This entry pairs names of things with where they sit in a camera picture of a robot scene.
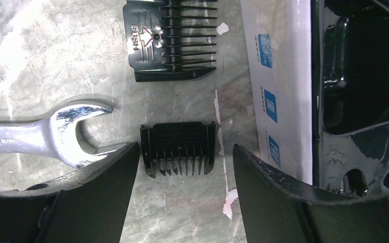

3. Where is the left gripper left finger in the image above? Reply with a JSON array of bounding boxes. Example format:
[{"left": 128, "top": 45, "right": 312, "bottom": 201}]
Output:
[{"left": 0, "top": 142, "right": 139, "bottom": 242}]

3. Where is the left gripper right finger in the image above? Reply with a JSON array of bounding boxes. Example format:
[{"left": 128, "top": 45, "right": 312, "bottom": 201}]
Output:
[{"left": 232, "top": 144, "right": 389, "bottom": 242}]

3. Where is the black comb guard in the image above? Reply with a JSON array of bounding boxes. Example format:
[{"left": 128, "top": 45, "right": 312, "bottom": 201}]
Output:
[
  {"left": 122, "top": 1, "right": 217, "bottom": 83},
  {"left": 140, "top": 121, "right": 216, "bottom": 178}
]

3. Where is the white hair clipper box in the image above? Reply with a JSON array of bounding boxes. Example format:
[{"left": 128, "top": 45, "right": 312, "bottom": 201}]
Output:
[{"left": 240, "top": 0, "right": 389, "bottom": 198}]

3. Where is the silver combination wrench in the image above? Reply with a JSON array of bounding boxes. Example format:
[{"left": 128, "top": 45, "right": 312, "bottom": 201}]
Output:
[{"left": 0, "top": 100, "right": 124, "bottom": 169}]

